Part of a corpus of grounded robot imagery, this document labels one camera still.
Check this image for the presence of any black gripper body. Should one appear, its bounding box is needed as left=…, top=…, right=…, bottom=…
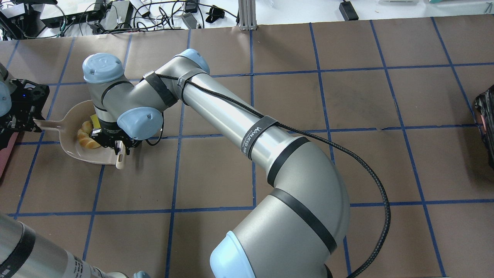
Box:
left=0, top=79, right=50, bottom=134
left=90, top=122, right=142, bottom=151

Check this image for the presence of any green yellow sponge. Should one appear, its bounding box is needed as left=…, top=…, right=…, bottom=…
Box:
left=90, top=114, right=100, bottom=127

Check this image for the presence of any beige hand brush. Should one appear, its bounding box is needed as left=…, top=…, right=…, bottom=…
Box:
left=115, top=152, right=126, bottom=170

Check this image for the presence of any yellow trash piece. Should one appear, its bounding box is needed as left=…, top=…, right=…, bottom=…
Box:
left=77, top=121, right=101, bottom=149

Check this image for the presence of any beige plastic dustpan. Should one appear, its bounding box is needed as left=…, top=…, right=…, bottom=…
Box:
left=34, top=100, right=124, bottom=169

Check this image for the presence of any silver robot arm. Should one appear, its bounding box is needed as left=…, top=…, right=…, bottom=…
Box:
left=82, top=49, right=350, bottom=278
left=1, top=78, right=126, bottom=278

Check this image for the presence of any power strip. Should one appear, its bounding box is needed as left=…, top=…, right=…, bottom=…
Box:
left=39, top=0, right=108, bottom=28

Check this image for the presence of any black power adapter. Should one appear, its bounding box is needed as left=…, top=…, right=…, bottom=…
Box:
left=338, top=0, right=359, bottom=21

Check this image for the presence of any aluminium frame post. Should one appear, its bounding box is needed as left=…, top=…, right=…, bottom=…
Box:
left=237, top=0, right=258, bottom=31

